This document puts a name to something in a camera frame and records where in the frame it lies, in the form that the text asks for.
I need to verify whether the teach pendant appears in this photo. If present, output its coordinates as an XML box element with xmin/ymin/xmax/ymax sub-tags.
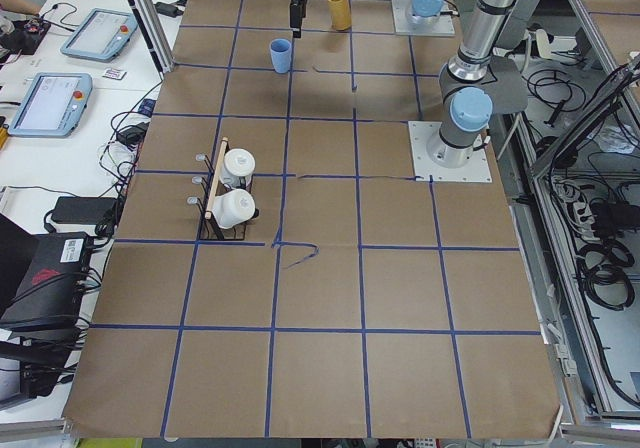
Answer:
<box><xmin>8</xmin><ymin>72</ymin><xmax>93</xmax><ymax>138</ymax></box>
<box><xmin>60</xmin><ymin>8</ymin><xmax>138</xmax><ymax>62</ymax></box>

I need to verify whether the person forearm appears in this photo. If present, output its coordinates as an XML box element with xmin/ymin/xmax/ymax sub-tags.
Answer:
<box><xmin>0</xmin><ymin>0</ymin><xmax>41</xmax><ymax>16</ymax></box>

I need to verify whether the black power brick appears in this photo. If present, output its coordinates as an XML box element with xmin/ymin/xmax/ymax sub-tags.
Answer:
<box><xmin>48</xmin><ymin>196</ymin><xmax>116</xmax><ymax>225</ymax></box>

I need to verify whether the small blue white card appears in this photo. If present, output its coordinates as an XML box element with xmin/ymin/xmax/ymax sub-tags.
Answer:
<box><xmin>103</xmin><ymin>68</ymin><xmax>127</xmax><ymax>81</ymax></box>

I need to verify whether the white mug left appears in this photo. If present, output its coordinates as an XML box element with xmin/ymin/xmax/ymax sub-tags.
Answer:
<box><xmin>220</xmin><ymin>148</ymin><xmax>256</xmax><ymax>189</ymax></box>

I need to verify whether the grey office chair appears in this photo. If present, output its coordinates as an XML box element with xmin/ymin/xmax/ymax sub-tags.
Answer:
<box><xmin>487</xmin><ymin>0</ymin><xmax>546</xmax><ymax>117</ymax></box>

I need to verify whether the light blue plastic cup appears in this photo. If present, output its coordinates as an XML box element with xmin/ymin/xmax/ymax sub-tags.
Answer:
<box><xmin>269</xmin><ymin>38</ymin><xmax>292</xmax><ymax>74</ymax></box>

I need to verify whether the black laptop computer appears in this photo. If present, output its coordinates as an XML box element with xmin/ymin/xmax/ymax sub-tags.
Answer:
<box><xmin>1</xmin><ymin>216</ymin><xmax>93</xmax><ymax>332</ymax></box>

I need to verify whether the teach pendant near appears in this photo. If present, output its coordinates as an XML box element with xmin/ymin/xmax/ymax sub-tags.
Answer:
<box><xmin>8</xmin><ymin>72</ymin><xmax>93</xmax><ymax>138</ymax></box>

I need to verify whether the black wire mug rack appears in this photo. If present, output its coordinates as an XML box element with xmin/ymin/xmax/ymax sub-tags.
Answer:
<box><xmin>190</xmin><ymin>137</ymin><xmax>259</xmax><ymax>241</ymax></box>

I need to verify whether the white mug with face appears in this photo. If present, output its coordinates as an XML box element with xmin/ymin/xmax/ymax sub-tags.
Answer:
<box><xmin>212</xmin><ymin>189</ymin><xmax>259</xmax><ymax>229</ymax></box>

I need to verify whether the aluminium frame post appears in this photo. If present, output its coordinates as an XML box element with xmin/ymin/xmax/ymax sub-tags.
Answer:
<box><xmin>127</xmin><ymin>0</ymin><xmax>175</xmax><ymax>74</ymax></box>

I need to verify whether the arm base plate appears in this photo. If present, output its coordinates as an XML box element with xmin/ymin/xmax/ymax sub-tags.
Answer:
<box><xmin>391</xmin><ymin>0</ymin><xmax>455</xmax><ymax>37</ymax></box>
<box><xmin>408</xmin><ymin>121</ymin><xmax>492</xmax><ymax>183</ymax></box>

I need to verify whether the black power adapter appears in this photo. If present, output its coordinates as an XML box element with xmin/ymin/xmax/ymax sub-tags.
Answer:
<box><xmin>154</xmin><ymin>2</ymin><xmax>184</xmax><ymax>18</ymax></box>

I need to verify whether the bamboo wooden cup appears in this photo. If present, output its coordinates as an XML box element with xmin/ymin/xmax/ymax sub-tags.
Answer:
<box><xmin>328</xmin><ymin>0</ymin><xmax>352</xmax><ymax>31</ymax></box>

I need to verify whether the teach pendant far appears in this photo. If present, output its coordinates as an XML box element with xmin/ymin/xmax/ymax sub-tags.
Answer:
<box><xmin>60</xmin><ymin>8</ymin><xmax>138</xmax><ymax>62</ymax></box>

